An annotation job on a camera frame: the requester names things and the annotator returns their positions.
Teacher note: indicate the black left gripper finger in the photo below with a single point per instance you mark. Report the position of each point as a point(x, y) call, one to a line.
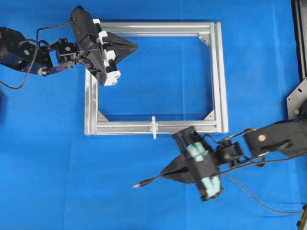
point(121, 51)
point(113, 39)

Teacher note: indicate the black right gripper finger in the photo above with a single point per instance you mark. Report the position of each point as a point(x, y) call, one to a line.
point(176, 166)
point(182, 175)

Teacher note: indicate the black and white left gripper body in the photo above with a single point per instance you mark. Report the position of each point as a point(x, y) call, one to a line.
point(93, 53)

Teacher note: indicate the black right gripper body teal tape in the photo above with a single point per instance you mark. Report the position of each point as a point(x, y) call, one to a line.
point(197, 156)

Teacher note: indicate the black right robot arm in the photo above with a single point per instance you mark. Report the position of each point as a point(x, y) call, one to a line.
point(288, 137)

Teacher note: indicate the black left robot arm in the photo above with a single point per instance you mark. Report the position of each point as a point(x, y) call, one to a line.
point(37, 56)

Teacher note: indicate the white zip tie loop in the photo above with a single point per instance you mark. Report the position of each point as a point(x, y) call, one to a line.
point(154, 127)

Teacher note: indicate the yellowish object bottom right corner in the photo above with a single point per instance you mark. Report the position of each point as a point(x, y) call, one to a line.
point(302, 223)

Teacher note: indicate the grey metal mounting bracket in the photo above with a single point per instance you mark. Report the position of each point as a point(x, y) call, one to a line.
point(295, 100)

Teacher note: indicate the black rail at right edge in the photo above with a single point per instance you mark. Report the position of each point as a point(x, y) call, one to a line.
point(299, 12)

